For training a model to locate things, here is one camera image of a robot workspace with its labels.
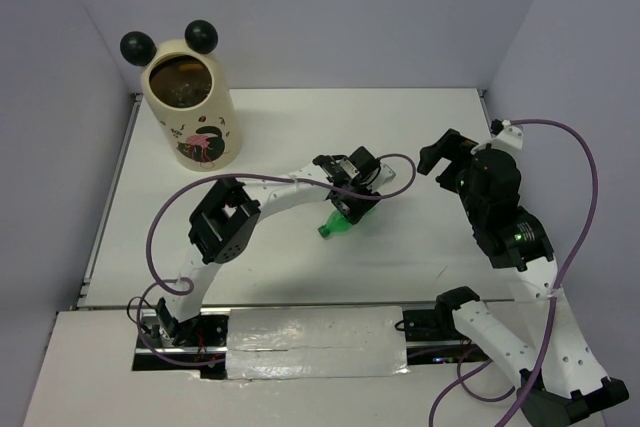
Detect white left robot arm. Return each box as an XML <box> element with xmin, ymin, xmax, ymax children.
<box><xmin>156</xmin><ymin>147</ymin><xmax>395</xmax><ymax>346</ymax></box>

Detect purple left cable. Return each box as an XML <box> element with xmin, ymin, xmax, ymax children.
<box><xmin>145</xmin><ymin>152</ymin><xmax>417</xmax><ymax>366</ymax></box>

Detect green plastic bottle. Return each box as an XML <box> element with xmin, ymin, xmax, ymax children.
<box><xmin>317</xmin><ymin>206</ymin><xmax>376</xmax><ymax>240</ymax></box>

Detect black metal base rail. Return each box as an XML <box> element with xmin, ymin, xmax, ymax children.
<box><xmin>74</xmin><ymin>296</ymin><xmax>501</xmax><ymax>373</ymax></box>

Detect cream bin with black ears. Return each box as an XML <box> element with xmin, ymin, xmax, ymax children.
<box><xmin>120</xmin><ymin>19</ymin><xmax>243</xmax><ymax>172</ymax></box>

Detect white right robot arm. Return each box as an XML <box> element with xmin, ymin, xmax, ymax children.
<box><xmin>418</xmin><ymin>120</ymin><xmax>629</xmax><ymax>426</ymax></box>

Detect silver tape sheet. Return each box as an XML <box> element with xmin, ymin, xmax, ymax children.
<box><xmin>226</xmin><ymin>306</ymin><xmax>409</xmax><ymax>380</ymax></box>

